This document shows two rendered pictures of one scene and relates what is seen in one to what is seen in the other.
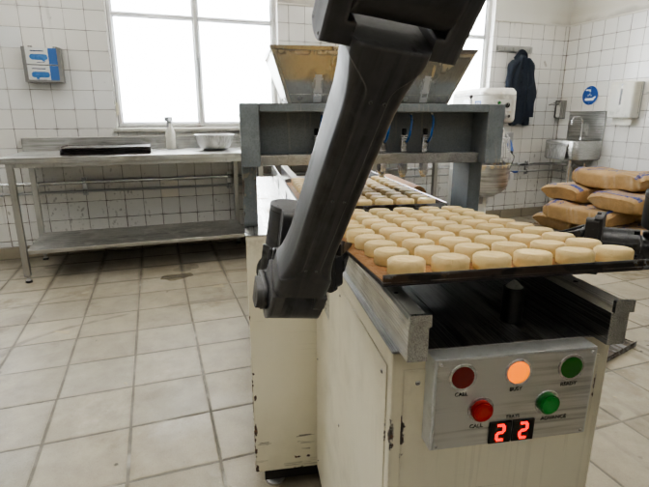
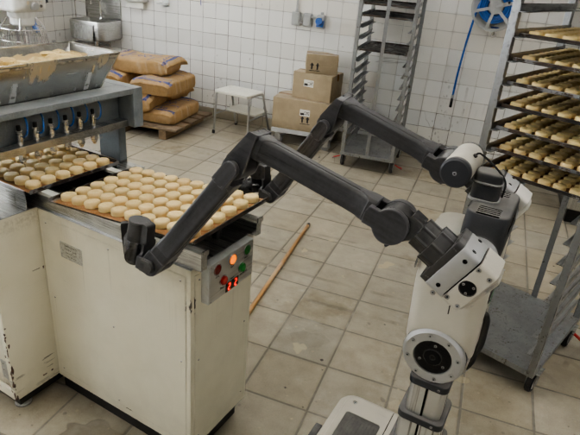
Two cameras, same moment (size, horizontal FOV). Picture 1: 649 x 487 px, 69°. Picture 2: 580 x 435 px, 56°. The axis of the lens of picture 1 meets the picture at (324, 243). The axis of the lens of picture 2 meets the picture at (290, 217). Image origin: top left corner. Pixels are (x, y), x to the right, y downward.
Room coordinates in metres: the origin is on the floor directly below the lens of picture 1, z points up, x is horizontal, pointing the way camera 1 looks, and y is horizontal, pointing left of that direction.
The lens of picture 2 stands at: (-0.47, 0.81, 1.69)
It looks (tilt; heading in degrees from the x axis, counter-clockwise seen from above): 26 degrees down; 308
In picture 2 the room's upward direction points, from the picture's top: 5 degrees clockwise
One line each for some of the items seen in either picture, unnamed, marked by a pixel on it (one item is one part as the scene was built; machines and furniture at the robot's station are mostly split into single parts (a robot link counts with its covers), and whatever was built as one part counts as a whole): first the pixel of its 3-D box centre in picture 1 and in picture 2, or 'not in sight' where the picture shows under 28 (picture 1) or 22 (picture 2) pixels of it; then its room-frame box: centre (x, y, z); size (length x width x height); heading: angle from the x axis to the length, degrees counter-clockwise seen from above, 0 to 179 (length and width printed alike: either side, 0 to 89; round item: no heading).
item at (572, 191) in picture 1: (585, 190); (121, 73); (4.47, -2.48, 0.47); 0.72 x 0.42 x 0.17; 110
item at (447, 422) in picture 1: (508, 392); (228, 268); (0.59, -0.26, 0.77); 0.24 x 0.04 x 0.14; 100
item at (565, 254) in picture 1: (575, 256); (240, 204); (0.64, -0.35, 0.96); 0.05 x 0.05 x 0.02
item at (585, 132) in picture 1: (578, 138); (100, 18); (5.11, -2.68, 0.93); 0.99 x 0.38 x 1.09; 19
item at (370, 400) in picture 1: (409, 428); (148, 311); (0.95, -0.20, 0.45); 0.70 x 0.34 x 0.90; 10
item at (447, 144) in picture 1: (361, 163); (41, 138); (1.45, -0.11, 1.01); 0.72 x 0.33 x 0.34; 100
